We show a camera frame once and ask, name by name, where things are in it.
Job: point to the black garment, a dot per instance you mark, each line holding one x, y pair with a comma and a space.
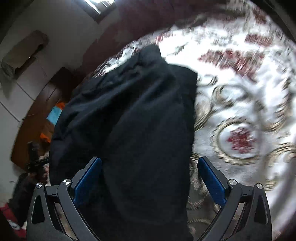
138, 115

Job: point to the floral bedsheet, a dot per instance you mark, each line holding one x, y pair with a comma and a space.
242, 92

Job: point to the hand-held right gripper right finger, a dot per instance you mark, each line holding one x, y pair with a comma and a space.
212, 183

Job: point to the wooden door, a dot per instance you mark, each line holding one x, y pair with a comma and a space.
44, 97

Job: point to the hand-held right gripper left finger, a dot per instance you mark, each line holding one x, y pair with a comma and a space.
89, 183

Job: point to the red cloth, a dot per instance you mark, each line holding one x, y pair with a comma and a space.
7, 213

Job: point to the orange cloth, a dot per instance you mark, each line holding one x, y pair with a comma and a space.
45, 138

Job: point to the cyan cloth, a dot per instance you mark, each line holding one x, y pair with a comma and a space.
54, 114

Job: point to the person's left forearm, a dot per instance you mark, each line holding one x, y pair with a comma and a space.
23, 199

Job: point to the window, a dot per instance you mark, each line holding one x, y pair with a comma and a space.
99, 7

